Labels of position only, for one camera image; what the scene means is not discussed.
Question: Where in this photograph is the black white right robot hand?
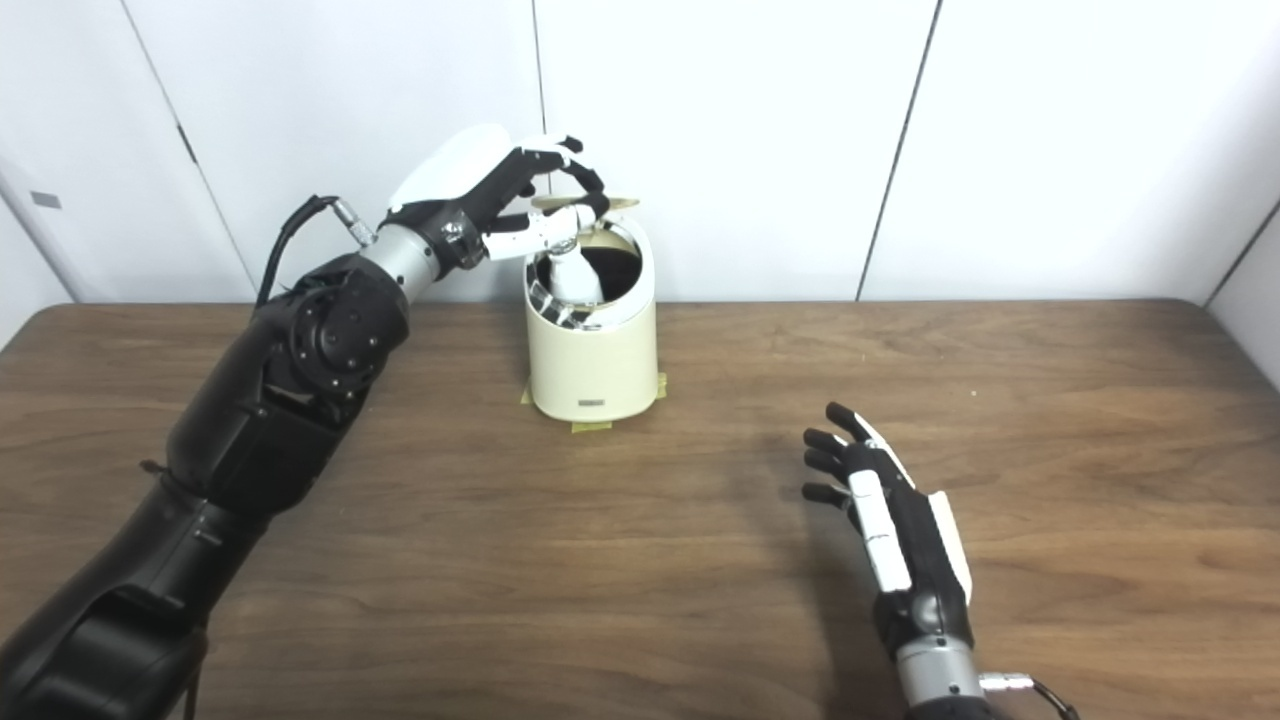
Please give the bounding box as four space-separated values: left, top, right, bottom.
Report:
802 402 976 662

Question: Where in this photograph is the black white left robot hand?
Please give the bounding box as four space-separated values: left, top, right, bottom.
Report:
385 125 611 276

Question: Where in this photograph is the small white plastic bottle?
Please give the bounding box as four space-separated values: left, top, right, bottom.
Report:
545 240 604 306

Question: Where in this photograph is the round cream bin lid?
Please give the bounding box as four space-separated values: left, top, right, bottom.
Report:
530 193 641 217

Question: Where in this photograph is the cream-colored plastic bin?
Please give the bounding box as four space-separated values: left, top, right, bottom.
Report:
524 212 658 422

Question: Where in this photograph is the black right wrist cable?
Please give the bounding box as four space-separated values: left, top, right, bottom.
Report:
978 672 1083 720

